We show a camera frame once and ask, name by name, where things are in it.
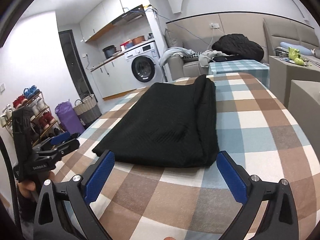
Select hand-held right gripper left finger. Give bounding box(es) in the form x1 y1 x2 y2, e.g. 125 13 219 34
33 149 116 240

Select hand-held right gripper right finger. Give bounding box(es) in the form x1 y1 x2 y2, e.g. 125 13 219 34
215 151 300 240

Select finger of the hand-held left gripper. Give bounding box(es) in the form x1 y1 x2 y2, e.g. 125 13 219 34
54 139 80 156
37 131 72 151

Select black sweater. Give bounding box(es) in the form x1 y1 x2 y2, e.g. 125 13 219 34
92 74 220 168

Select person's left hand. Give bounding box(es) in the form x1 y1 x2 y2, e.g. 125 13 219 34
17 170 56 197

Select wooden shoe rack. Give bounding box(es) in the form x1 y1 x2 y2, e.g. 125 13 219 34
5 91 65 145

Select purple bag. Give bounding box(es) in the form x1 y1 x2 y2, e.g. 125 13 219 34
54 101 85 135

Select woven laundry basket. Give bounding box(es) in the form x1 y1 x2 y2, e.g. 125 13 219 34
73 94 102 125

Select brown blue plaid tablecloth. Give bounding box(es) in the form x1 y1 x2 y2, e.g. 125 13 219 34
54 72 320 240

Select dark glass door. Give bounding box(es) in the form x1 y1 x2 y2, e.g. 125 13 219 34
59 30 91 103

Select white lower cabinet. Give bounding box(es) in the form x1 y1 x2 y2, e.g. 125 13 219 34
90 55 133 100

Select black cooking pot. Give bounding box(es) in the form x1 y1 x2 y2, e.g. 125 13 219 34
102 45 117 59

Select beige cabinet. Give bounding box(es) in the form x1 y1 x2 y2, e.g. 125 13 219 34
287 79 320 140
269 55 320 103

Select white washing machine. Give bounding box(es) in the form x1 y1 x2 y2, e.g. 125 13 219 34
124 41 164 83

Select blue checked tablecloth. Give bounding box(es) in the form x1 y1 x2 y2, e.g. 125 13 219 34
208 60 270 88

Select red box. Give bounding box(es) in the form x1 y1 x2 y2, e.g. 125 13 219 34
120 40 133 52

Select pale grey clothing pile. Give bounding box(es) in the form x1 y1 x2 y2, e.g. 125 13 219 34
197 50 225 68

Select grey sofa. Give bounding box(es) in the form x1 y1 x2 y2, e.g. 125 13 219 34
164 29 213 82

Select copper pot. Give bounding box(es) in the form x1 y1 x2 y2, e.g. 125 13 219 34
132 35 146 46

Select black padded jacket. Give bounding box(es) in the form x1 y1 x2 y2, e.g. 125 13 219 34
212 33 265 61

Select white upper cabinets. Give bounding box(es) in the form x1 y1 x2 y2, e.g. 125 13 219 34
79 0 144 43

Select light grey garment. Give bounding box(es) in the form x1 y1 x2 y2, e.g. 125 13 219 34
159 47 195 65

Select green toy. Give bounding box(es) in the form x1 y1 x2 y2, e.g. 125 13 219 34
287 46 305 65

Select range hood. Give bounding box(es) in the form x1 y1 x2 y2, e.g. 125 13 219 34
112 5 144 27

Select light blue pillow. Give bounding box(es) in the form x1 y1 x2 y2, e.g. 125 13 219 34
279 41 313 55

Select grey pillow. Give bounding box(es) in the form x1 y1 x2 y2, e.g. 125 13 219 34
164 29 184 49

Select beige bed headboard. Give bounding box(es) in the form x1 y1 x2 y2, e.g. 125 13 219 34
262 17 320 55

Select blue cable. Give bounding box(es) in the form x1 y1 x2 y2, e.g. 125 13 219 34
147 9 213 46

